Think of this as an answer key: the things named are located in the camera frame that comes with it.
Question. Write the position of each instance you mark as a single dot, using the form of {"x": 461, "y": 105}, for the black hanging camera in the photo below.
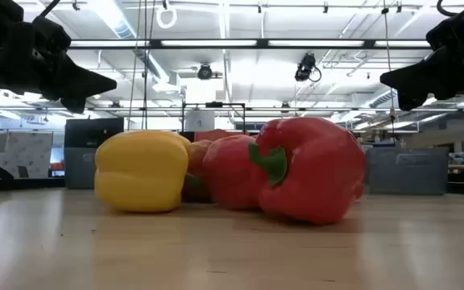
{"x": 306, "y": 66}

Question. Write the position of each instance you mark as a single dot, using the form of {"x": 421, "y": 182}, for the white patterned partition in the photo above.
{"x": 22, "y": 153}

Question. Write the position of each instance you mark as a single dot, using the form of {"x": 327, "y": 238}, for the large red bell pepper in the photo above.
{"x": 320, "y": 169}

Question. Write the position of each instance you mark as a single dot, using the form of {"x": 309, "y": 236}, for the white bin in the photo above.
{"x": 200, "y": 121}

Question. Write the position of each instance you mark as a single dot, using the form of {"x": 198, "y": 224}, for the gray blue items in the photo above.
{"x": 461, "y": 158}

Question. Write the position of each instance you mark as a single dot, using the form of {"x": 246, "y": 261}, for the yellow bell pepper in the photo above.
{"x": 139, "y": 173}

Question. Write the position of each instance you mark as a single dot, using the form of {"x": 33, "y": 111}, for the round black ceiling fixture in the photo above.
{"x": 204, "y": 71}

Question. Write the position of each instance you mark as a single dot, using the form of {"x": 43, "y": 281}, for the overhead bar with light strips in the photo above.
{"x": 262, "y": 43}

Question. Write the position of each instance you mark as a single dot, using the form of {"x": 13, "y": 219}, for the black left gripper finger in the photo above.
{"x": 75, "y": 104}
{"x": 85, "y": 82}

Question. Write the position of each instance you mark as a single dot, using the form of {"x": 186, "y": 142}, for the red yellow apple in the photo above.
{"x": 196, "y": 155}

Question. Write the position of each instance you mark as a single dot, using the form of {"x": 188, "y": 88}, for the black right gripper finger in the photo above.
{"x": 417, "y": 78}
{"x": 409, "y": 101}

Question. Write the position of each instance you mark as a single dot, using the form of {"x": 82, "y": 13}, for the black panel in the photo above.
{"x": 91, "y": 131}

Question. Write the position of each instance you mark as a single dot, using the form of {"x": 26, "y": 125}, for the thin black overhead bar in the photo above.
{"x": 155, "y": 109}

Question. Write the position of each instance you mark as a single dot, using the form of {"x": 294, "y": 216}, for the clear plastic bin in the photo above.
{"x": 407, "y": 173}

